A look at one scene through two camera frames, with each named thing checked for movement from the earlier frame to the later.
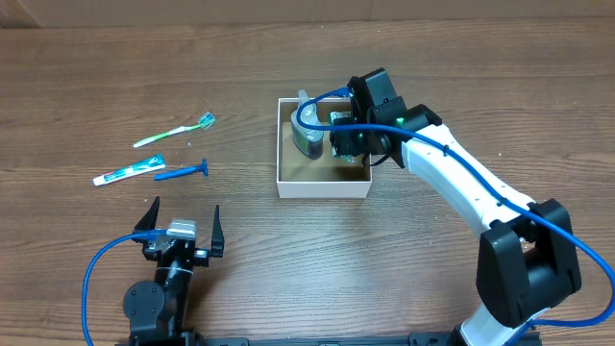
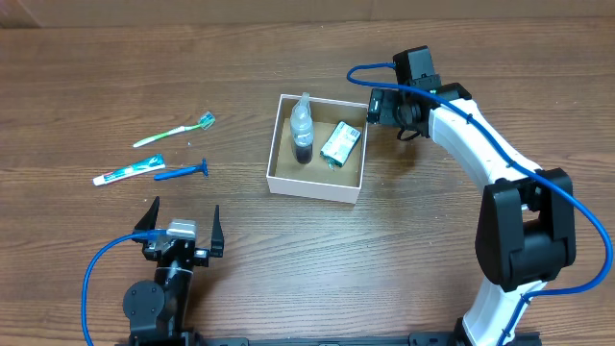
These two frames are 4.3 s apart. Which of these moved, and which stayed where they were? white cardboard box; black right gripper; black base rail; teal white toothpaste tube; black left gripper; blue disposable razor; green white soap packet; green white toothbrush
Moved: white cardboard box; green white soap packet; black right gripper
Stayed: black left gripper; black base rail; green white toothbrush; teal white toothpaste tube; blue disposable razor
